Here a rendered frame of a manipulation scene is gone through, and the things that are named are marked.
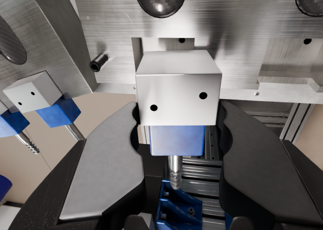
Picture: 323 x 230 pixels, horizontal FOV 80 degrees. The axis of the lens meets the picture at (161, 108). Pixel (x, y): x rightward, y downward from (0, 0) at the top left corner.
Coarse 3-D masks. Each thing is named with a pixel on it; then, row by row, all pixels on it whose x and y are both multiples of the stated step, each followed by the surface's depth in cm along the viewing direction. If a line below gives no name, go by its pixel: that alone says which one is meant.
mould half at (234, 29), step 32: (96, 0) 15; (128, 0) 15; (192, 0) 14; (224, 0) 14; (256, 0) 13; (288, 0) 13; (96, 32) 17; (128, 32) 16; (160, 32) 16; (192, 32) 15; (224, 32) 15; (256, 32) 15; (288, 32) 14; (320, 32) 14; (128, 64) 18; (224, 64) 16; (256, 64) 16
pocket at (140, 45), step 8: (136, 40) 18; (144, 40) 19; (152, 40) 19; (160, 40) 19; (168, 40) 19; (176, 40) 19; (184, 40) 19; (192, 40) 18; (136, 48) 18; (144, 48) 19; (152, 48) 19; (160, 48) 19; (168, 48) 19; (176, 48) 19; (184, 48) 19; (192, 48) 19; (136, 56) 18; (136, 64) 18
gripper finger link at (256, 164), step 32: (224, 128) 10; (256, 128) 9; (224, 160) 8; (256, 160) 8; (288, 160) 8; (224, 192) 7; (256, 192) 6; (288, 192) 6; (256, 224) 6; (320, 224) 6
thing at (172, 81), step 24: (144, 72) 11; (168, 72) 11; (192, 72) 11; (216, 72) 11; (144, 96) 12; (168, 96) 12; (192, 96) 12; (216, 96) 12; (144, 120) 13; (168, 120) 13; (192, 120) 12; (168, 144) 15; (192, 144) 15
